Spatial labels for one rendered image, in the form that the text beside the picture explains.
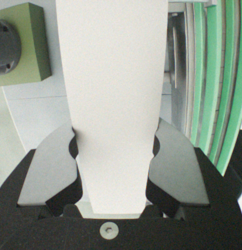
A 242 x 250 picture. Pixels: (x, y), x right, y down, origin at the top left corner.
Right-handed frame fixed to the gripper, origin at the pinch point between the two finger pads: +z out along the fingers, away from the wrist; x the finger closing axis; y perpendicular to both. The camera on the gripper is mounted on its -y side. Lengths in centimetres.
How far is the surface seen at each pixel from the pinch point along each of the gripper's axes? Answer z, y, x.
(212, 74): 14.0, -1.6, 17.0
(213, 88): 13.5, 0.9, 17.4
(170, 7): 21.2, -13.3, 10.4
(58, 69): 34.7, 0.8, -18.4
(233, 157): 24, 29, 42
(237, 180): 17, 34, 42
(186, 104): 22.1, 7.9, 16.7
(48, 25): 34.7, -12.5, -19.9
